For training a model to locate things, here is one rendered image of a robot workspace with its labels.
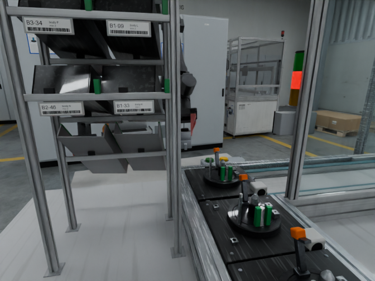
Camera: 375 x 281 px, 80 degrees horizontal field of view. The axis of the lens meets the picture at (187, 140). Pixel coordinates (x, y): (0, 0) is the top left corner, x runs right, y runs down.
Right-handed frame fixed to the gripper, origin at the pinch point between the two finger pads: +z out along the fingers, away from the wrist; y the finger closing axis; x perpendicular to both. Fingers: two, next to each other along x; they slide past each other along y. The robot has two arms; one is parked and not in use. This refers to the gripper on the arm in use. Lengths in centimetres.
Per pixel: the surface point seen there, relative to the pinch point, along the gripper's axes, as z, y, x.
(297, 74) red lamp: -4.9, 34.0, -22.9
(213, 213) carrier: 30.1, 7.1, -7.4
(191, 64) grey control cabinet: -234, 12, 205
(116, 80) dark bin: 1.2, -15.0, -32.5
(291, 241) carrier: 38.4, 24.2, -14.9
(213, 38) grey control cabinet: -272, 50, 187
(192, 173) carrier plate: 11.3, 1.8, 12.9
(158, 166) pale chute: 10.0, -10.7, 6.2
